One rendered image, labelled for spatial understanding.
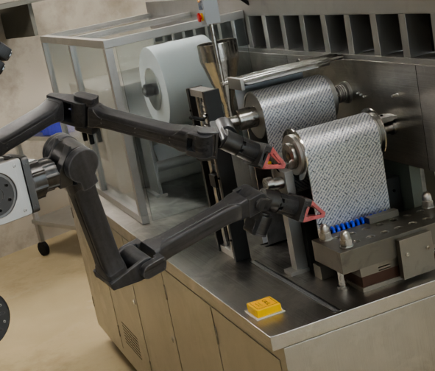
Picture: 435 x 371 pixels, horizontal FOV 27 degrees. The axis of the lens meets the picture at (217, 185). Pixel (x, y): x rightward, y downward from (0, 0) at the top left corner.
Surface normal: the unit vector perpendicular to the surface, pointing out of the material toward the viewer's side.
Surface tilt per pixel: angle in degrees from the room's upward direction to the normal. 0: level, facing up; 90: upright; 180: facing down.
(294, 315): 0
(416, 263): 90
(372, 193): 90
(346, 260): 90
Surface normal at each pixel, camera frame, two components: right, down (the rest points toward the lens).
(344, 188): 0.37, 0.17
